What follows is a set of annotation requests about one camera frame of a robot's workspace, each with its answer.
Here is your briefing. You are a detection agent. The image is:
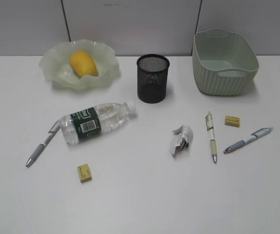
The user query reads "clear water bottle green label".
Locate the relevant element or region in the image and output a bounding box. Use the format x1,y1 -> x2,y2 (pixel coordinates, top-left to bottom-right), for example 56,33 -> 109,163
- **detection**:
58,101 -> 137,145

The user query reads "white waste paper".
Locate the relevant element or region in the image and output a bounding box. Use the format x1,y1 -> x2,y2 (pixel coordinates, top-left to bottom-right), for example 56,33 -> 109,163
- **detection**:
170,125 -> 193,157

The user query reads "yellow mango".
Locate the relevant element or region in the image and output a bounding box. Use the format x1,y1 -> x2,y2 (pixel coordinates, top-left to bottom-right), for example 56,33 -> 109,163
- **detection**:
69,50 -> 98,78

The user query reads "blue grey pen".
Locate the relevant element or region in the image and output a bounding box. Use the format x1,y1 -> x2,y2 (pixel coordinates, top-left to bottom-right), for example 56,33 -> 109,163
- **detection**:
223,127 -> 273,154

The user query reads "black mesh pen holder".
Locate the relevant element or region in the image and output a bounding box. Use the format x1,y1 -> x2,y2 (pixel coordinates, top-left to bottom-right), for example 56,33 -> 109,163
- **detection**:
137,54 -> 170,103

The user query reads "cream white pen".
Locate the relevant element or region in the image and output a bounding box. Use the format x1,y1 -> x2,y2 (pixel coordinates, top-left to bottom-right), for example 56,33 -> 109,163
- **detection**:
205,112 -> 217,164

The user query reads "yellow eraser front left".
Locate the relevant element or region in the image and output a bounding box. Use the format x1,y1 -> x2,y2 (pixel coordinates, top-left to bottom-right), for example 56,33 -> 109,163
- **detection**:
77,164 -> 92,183

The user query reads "yellow eraser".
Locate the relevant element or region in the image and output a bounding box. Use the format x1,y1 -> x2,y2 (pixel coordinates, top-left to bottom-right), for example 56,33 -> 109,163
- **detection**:
77,164 -> 92,183
224,116 -> 240,127

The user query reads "grey white pen left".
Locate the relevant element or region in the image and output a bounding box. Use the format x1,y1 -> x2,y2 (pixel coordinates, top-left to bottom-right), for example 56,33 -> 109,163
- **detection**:
25,121 -> 60,168

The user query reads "yellow eraser right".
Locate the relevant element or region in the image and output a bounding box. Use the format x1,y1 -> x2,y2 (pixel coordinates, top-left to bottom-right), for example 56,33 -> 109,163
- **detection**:
224,116 -> 240,127

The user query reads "green plastic woven basket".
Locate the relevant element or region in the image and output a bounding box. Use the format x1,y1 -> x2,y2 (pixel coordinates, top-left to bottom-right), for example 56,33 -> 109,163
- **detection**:
192,28 -> 259,96

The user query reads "pale green wavy plate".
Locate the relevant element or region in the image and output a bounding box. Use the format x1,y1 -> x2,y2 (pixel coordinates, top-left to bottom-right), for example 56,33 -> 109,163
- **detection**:
39,39 -> 120,92

